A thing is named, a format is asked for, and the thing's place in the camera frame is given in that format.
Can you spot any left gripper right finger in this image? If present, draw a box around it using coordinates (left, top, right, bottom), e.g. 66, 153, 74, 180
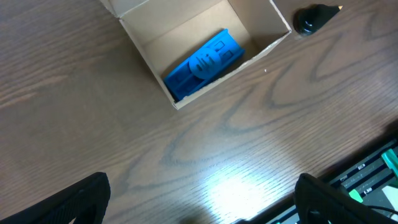
294, 173, 396, 224

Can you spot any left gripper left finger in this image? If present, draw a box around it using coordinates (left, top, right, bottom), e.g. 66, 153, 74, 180
1, 172, 111, 224

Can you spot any blue plastic rectangular block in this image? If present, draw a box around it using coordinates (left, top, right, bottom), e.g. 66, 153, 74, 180
164, 29, 245, 101

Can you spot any cardboard box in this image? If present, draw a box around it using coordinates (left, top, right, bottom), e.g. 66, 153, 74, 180
101, 0, 292, 110

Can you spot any black teardrop shaped object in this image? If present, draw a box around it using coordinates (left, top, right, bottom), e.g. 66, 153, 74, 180
293, 4, 343, 36

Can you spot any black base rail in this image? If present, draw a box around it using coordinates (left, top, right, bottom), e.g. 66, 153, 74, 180
249, 133, 397, 224

